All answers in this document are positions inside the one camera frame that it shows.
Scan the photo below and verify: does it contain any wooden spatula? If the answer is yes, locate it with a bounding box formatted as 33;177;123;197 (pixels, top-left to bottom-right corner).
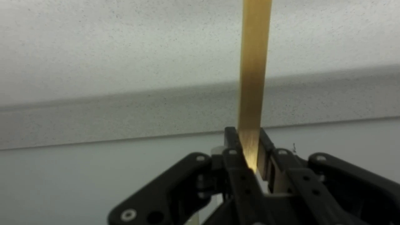
237;0;274;173

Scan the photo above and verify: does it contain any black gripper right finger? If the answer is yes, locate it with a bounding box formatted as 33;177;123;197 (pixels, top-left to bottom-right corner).
258;126;400;225

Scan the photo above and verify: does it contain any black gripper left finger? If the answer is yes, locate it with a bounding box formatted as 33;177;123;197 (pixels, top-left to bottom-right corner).
107;126;268;225

